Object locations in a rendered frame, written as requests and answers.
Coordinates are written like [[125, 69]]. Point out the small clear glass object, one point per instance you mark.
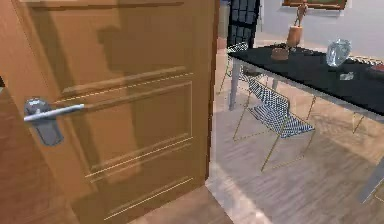
[[346, 76]]

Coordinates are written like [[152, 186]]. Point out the black top dining table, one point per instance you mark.
[[320, 75]]

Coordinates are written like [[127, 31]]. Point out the brown wooden room door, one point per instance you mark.
[[133, 100]]

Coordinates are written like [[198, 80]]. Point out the brown round bowl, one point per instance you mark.
[[279, 53]]

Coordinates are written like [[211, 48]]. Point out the dark grid window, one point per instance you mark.
[[242, 21]]

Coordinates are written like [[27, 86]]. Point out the framed wall picture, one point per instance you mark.
[[315, 3]]

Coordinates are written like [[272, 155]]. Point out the clear glass vase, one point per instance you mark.
[[338, 51]]

